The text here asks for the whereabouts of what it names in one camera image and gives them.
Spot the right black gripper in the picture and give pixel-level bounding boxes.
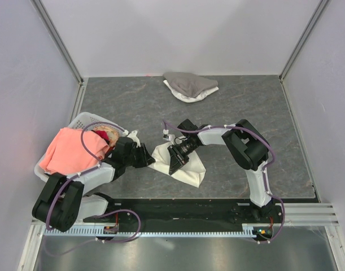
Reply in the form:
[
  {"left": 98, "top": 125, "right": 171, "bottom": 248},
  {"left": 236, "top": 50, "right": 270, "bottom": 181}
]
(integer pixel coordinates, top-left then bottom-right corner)
[{"left": 167, "top": 140, "right": 198, "bottom": 175}]

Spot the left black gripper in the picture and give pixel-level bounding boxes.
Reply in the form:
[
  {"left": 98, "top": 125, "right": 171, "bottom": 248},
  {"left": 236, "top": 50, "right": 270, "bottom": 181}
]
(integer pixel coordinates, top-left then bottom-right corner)
[{"left": 124, "top": 143, "right": 155, "bottom": 168}]

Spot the white cloth napkin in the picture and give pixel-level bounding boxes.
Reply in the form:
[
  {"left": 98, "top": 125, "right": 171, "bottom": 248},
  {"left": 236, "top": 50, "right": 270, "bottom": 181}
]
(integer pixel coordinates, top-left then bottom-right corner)
[{"left": 149, "top": 142, "right": 206, "bottom": 188}]

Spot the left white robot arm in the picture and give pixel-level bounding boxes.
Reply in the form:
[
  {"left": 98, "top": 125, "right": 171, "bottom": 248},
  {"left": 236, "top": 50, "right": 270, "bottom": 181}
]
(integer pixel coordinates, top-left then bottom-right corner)
[{"left": 32, "top": 137, "right": 155, "bottom": 232}]

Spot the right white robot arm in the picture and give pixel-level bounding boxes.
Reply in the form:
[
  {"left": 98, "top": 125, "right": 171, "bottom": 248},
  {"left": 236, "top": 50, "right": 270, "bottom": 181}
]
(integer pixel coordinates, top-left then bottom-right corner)
[{"left": 167, "top": 119, "right": 272, "bottom": 222}]

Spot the white plastic basket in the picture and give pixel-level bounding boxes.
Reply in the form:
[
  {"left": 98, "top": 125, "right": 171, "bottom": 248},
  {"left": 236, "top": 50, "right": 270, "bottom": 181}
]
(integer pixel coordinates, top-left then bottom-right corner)
[{"left": 34, "top": 112, "right": 129, "bottom": 186}]

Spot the red item in basket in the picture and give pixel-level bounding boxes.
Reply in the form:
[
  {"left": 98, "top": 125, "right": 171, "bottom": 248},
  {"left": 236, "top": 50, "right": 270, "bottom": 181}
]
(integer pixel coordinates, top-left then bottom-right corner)
[{"left": 93, "top": 125, "right": 120, "bottom": 147}]

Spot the white folded cloth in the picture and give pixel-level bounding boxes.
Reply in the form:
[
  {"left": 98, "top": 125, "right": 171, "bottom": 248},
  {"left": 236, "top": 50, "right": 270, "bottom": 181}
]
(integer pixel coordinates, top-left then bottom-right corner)
[{"left": 163, "top": 80, "right": 220, "bottom": 103}]

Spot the grey folded cloth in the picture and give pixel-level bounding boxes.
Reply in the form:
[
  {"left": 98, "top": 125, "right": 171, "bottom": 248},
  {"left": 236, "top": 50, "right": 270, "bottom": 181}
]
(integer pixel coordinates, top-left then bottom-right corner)
[{"left": 163, "top": 72, "right": 218, "bottom": 98}]

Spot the pink cloth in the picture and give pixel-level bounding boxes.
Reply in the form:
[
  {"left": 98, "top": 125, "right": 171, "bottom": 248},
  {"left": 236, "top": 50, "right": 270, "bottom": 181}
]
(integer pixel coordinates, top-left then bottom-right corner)
[{"left": 39, "top": 128, "right": 109, "bottom": 175}]

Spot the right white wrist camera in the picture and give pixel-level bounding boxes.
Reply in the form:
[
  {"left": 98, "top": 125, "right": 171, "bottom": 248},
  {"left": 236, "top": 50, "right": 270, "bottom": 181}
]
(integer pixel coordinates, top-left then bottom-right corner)
[{"left": 163, "top": 129, "right": 176, "bottom": 144}]

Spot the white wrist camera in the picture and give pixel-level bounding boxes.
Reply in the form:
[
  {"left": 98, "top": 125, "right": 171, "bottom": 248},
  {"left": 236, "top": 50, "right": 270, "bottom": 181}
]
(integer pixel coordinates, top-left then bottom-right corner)
[
  {"left": 127, "top": 130, "right": 141, "bottom": 147},
  {"left": 163, "top": 129, "right": 176, "bottom": 144}
]

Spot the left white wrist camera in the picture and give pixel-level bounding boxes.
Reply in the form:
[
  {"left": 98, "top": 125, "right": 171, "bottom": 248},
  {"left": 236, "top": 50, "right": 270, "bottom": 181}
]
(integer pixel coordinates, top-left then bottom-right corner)
[{"left": 127, "top": 130, "right": 141, "bottom": 147}]

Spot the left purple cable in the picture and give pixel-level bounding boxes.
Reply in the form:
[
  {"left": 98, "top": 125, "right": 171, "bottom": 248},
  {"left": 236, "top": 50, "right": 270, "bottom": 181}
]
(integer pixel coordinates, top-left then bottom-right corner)
[{"left": 45, "top": 121, "right": 130, "bottom": 231}]

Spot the purple cable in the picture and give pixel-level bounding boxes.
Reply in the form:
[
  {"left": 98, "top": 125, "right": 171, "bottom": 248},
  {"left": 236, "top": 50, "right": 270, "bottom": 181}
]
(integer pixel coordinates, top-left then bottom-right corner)
[
  {"left": 45, "top": 121, "right": 130, "bottom": 231},
  {"left": 162, "top": 120, "right": 287, "bottom": 246}
]

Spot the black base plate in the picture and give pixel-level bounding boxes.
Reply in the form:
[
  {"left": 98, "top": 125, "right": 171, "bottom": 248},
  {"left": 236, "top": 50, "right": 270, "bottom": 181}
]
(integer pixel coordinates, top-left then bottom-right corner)
[{"left": 84, "top": 198, "right": 283, "bottom": 233}]

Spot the white cable duct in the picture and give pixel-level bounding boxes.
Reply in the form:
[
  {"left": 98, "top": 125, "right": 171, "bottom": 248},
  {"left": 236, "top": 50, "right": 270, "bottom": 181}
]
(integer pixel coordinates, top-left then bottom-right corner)
[{"left": 43, "top": 223, "right": 264, "bottom": 238}]

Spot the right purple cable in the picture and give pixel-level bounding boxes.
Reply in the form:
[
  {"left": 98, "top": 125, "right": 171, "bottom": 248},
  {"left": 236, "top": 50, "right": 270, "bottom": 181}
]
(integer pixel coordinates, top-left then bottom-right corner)
[{"left": 162, "top": 120, "right": 287, "bottom": 246}]

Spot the left aluminium frame post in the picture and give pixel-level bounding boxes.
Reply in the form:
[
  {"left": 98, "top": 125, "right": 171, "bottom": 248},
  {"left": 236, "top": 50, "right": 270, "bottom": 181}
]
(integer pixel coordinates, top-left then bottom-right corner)
[{"left": 30, "top": 0, "right": 85, "bottom": 84}]

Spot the aluminium frame post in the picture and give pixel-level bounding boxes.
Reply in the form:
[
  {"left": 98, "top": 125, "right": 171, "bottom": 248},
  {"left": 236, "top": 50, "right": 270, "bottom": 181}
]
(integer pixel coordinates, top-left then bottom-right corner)
[
  {"left": 278, "top": 0, "right": 330, "bottom": 82},
  {"left": 30, "top": 0, "right": 85, "bottom": 84}
]

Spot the right aluminium frame post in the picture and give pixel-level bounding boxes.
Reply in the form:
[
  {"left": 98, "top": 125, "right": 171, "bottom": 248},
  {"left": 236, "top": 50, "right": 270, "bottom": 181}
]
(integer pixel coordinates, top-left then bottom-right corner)
[{"left": 278, "top": 0, "right": 330, "bottom": 82}]

